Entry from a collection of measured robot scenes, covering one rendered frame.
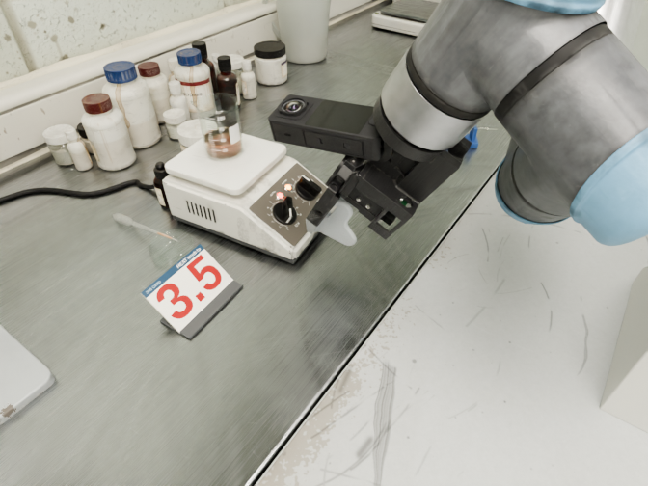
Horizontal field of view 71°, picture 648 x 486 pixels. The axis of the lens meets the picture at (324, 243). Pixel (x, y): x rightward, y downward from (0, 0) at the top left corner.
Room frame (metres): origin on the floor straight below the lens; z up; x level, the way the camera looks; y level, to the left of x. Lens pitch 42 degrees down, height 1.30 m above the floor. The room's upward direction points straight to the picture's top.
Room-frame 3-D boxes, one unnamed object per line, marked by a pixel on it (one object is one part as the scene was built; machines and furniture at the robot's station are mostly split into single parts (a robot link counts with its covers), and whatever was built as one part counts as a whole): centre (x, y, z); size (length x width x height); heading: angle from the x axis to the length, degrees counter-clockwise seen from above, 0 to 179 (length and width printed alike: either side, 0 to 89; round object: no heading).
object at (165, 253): (0.42, 0.19, 0.91); 0.06 x 0.06 x 0.02
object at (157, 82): (0.80, 0.31, 0.95); 0.06 x 0.06 x 0.10
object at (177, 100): (0.77, 0.26, 0.94); 0.03 x 0.03 x 0.08
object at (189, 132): (0.61, 0.19, 0.94); 0.06 x 0.06 x 0.08
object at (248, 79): (0.89, 0.15, 0.94); 0.03 x 0.03 x 0.07
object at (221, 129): (0.53, 0.13, 1.02); 0.06 x 0.05 x 0.08; 83
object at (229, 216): (0.50, 0.10, 0.94); 0.22 x 0.13 x 0.08; 62
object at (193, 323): (0.34, 0.15, 0.92); 0.09 x 0.06 x 0.04; 149
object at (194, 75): (0.82, 0.24, 0.96); 0.06 x 0.06 x 0.11
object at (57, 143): (0.65, 0.42, 0.93); 0.05 x 0.05 x 0.05
